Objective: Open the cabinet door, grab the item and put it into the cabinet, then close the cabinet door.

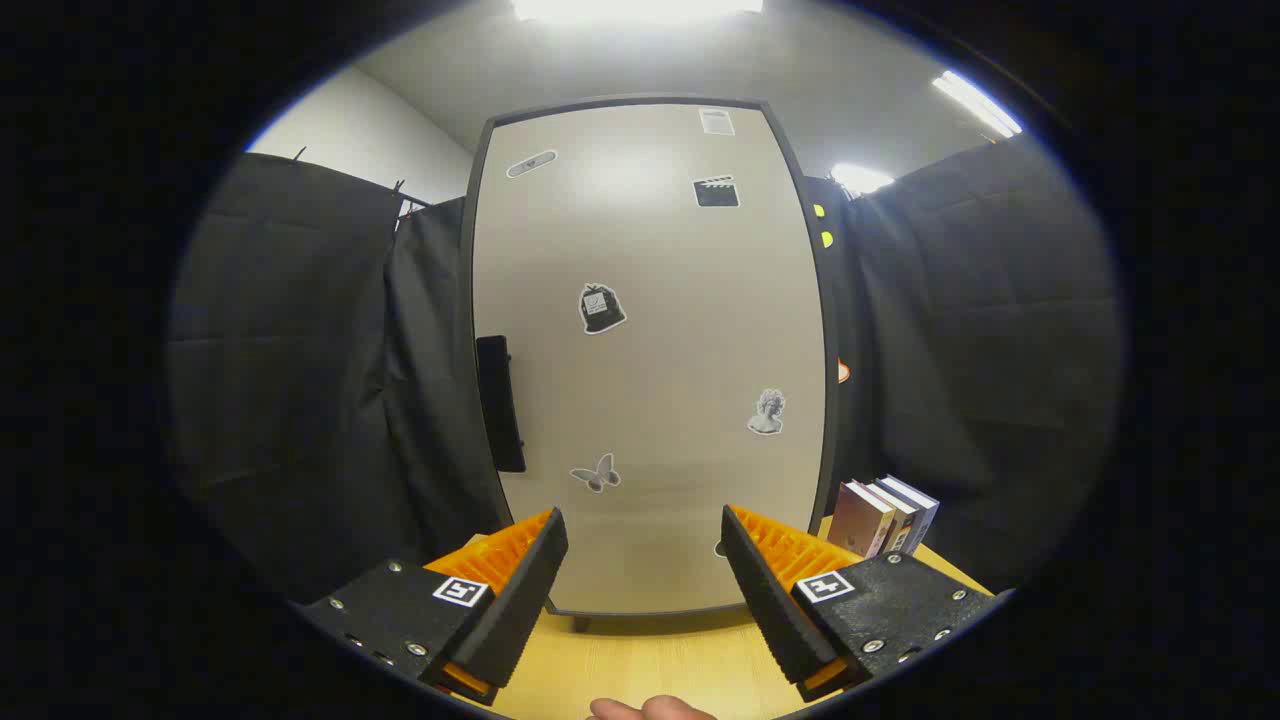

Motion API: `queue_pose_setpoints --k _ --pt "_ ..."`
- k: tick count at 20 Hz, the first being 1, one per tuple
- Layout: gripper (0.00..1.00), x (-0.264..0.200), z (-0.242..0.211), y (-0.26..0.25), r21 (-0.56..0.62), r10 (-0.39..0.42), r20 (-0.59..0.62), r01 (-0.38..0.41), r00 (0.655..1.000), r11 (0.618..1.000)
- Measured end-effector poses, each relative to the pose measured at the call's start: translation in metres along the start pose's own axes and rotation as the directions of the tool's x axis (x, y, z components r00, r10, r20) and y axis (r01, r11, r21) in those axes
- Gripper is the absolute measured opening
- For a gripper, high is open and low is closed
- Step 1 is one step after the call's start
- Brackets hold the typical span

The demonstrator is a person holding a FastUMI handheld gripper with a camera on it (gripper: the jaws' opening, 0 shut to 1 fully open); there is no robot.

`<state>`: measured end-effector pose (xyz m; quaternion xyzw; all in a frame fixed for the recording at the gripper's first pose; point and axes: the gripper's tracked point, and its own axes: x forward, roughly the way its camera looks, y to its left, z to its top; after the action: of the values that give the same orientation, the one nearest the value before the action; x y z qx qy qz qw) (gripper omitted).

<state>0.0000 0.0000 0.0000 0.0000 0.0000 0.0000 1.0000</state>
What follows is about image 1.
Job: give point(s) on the black backdrop cloth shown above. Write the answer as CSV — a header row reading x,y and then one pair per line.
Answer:
x,y
300,380
980,350

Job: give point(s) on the large ceiling light panel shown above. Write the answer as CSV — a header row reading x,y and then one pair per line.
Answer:
x,y
640,8

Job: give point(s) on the small ceiling light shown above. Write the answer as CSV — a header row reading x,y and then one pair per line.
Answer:
x,y
860,178

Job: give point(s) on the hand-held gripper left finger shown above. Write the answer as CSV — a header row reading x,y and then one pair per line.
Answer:
x,y
520,600

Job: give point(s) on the beige cabinet door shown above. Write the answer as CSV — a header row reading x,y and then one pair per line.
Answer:
x,y
650,400

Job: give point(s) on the white spine book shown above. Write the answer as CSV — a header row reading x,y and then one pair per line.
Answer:
x,y
900,515

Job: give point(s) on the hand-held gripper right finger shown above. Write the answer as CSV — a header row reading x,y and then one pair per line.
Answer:
x,y
770,600

